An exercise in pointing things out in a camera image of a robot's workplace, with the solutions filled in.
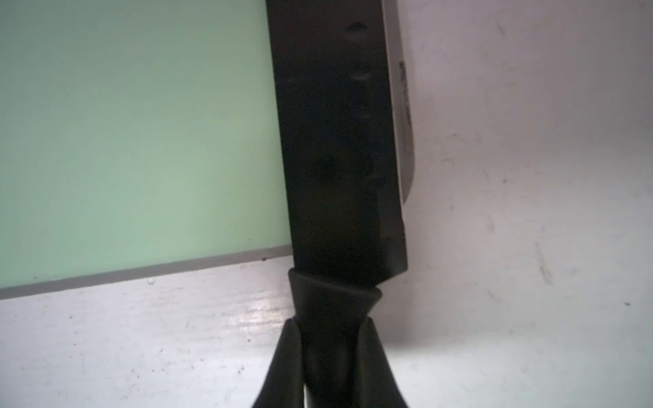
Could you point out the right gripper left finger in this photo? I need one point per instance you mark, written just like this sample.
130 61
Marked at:
283 386

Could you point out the green cutting board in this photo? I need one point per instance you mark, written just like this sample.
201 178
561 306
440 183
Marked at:
138 138

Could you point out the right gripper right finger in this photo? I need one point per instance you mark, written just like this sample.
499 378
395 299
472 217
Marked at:
375 385

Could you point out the black kitchen knife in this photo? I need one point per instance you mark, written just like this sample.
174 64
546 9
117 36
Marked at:
347 151

